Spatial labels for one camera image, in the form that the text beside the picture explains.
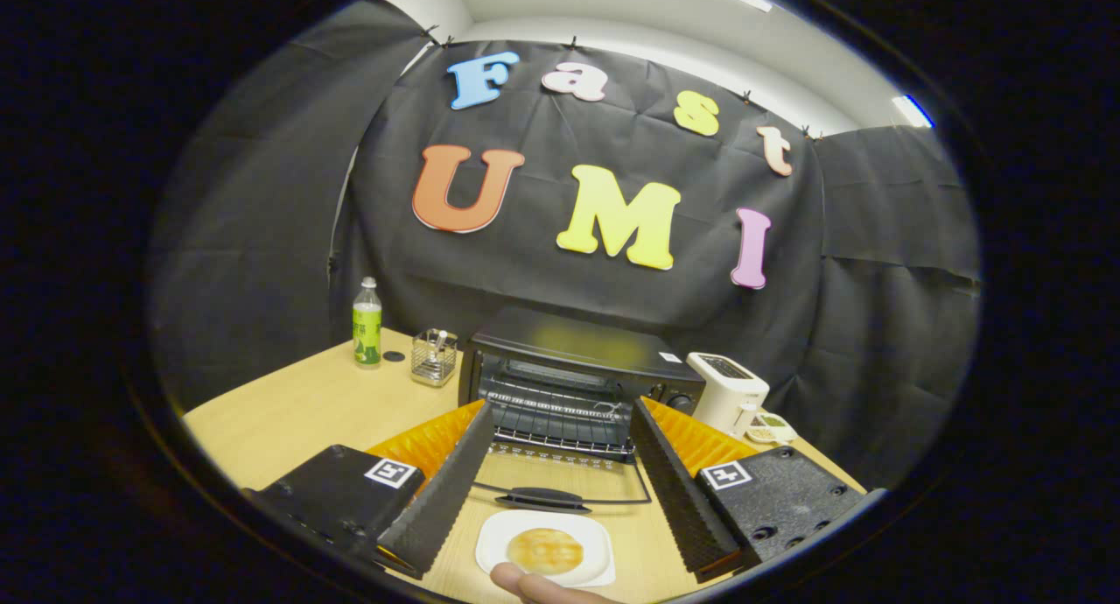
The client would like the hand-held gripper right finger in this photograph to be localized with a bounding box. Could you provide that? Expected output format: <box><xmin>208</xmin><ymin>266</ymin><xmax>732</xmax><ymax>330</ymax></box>
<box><xmin>630</xmin><ymin>397</ymin><xmax>876</xmax><ymax>585</ymax></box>

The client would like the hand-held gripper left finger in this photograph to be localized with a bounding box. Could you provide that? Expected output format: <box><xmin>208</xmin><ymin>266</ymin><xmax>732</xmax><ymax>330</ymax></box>
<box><xmin>243</xmin><ymin>400</ymin><xmax>496</xmax><ymax>580</ymax></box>

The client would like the golden round bread bun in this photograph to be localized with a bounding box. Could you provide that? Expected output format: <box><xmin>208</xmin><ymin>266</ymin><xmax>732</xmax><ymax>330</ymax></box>
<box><xmin>507</xmin><ymin>528</ymin><xmax>585</xmax><ymax>576</ymax></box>

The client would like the black toaster oven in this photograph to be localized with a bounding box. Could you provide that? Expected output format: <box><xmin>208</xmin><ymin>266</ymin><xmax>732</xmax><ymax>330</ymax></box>
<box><xmin>458</xmin><ymin>305</ymin><xmax>706</xmax><ymax>515</ymax></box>

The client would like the white pop-up toaster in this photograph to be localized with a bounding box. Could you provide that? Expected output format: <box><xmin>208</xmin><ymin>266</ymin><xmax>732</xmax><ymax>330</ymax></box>
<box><xmin>685</xmin><ymin>352</ymin><xmax>771</xmax><ymax>437</ymax></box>

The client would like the white square plate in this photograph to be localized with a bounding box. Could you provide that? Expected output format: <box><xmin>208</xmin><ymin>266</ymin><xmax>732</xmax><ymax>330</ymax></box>
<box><xmin>475</xmin><ymin>509</ymin><xmax>616</xmax><ymax>587</ymax></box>

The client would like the white divided seed dish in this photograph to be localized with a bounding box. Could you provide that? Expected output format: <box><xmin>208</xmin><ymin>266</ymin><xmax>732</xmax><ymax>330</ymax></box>
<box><xmin>744</xmin><ymin>411</ymin><xmax>799</xmax><ymax>446</ymax></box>

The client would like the green label plastic bottle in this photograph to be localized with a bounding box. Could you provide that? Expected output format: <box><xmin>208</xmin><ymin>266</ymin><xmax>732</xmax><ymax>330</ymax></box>
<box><xmin>353</xmin><ymin>277</ymin><xmax>383</xmax><ymax>369</ymax></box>

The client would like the black backdrop cloth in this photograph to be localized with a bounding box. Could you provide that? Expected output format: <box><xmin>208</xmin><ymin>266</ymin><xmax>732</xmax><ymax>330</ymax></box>
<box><xmin>149</xmin><ymin>0</ymin><xmax>981</xmax><ymax>491</ymax></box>

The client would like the short ceiling light panel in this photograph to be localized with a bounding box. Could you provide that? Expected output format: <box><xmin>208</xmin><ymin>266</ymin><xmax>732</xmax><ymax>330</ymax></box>
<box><xmin>892</xmin><ymin>95</ymin><xmax>935</xmax><ymax>129</ymax></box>

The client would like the metal wire basket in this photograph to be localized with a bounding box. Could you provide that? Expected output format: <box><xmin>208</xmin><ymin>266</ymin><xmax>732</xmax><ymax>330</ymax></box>
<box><xmin>411</xmin><ymin>328</ymin><xmax>459</xmax><ymax>388</ymax></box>

